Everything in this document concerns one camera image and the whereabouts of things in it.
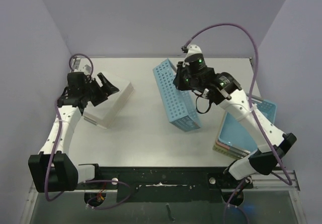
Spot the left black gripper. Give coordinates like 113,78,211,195
82,73,119,106

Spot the blue perforated plastic basket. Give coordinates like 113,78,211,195
153,59,201,132

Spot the white perforated plastic basket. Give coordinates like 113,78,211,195
83,71,134,129

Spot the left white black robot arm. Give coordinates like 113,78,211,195
28,71,119,194

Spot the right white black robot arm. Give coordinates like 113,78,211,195
173,53,297,188

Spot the pink plastic basket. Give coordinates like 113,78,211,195
213,139,251,159

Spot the green plastic basket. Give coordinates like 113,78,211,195
213,143,249,160

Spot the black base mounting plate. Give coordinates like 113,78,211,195
77,167,253,203

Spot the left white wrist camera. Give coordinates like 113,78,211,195
71,61,92,76

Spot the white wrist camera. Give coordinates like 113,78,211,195
71,61,92,76
181,44,202,58

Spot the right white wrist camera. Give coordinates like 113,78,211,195
181,44,202,58

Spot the aluminium rail frame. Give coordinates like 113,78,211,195
249,168,301,192

